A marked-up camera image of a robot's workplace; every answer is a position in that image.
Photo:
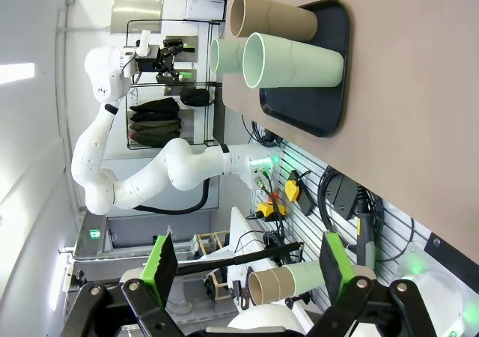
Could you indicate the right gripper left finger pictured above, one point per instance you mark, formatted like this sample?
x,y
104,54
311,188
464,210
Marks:
x,y
159,269

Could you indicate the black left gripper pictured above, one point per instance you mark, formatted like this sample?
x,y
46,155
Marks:
x,y
149,63

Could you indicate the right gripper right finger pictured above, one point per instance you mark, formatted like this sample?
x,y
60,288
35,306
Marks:
x,y
337,269

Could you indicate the pale yellow-green tall cup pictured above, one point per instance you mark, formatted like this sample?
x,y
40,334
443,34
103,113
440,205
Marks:
x,y
228,56

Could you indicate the brown tall cup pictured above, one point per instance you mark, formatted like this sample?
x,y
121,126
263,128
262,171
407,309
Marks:
x,y
265,284
277,18

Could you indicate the mint green tall cup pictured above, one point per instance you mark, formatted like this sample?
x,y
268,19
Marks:
x,y
299,65
307,275

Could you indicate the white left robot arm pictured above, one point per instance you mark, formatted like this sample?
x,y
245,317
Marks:
x,y
179,164

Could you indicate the black bag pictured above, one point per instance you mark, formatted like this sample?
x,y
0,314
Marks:
x,y
195,97

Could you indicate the dark folded clothes stack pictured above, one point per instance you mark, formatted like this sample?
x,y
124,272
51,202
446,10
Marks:
x,y
155,121

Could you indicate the black power brick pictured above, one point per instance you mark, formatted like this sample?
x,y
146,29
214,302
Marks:
x,y
342,194

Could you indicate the black rod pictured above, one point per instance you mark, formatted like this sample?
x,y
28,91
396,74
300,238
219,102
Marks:
x,y
243,258

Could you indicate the yellow emergency stop box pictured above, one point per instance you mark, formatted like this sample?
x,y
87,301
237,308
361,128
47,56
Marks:
x,y
293,191
271,210

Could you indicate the black plastic tray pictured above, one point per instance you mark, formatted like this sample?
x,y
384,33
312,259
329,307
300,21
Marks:
x,y
310,108

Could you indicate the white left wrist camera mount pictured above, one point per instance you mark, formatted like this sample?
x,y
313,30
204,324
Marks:
x,y
144,41

